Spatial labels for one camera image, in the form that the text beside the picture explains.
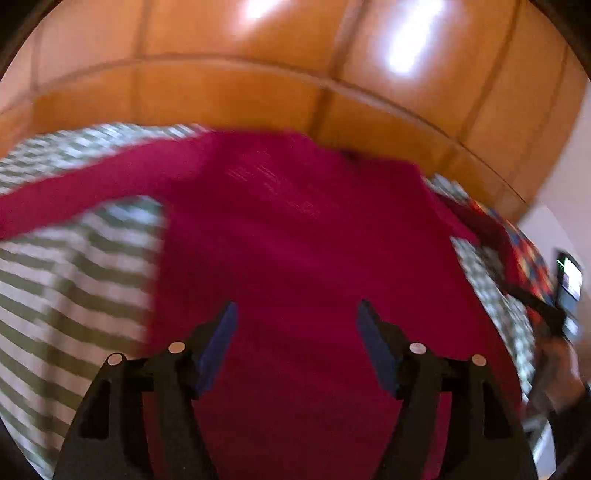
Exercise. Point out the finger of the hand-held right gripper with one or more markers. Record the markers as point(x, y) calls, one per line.
point(535, 302)

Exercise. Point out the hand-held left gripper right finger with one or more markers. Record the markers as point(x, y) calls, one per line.
point(378, 346)

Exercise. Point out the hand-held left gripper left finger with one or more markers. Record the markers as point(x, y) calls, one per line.
point(216, 344)

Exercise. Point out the red sweater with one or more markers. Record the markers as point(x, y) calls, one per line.
point(300, 240)

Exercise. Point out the person's right hand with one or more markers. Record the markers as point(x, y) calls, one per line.
point(558, 374)

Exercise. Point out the multicolour plaid cloth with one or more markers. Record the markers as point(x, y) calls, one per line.
point(526, 249)

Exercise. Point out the green checkered bed sheet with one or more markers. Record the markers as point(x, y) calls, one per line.
point(69, 295)

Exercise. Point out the wooden wardrobe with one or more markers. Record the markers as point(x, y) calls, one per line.
point(286, 69)

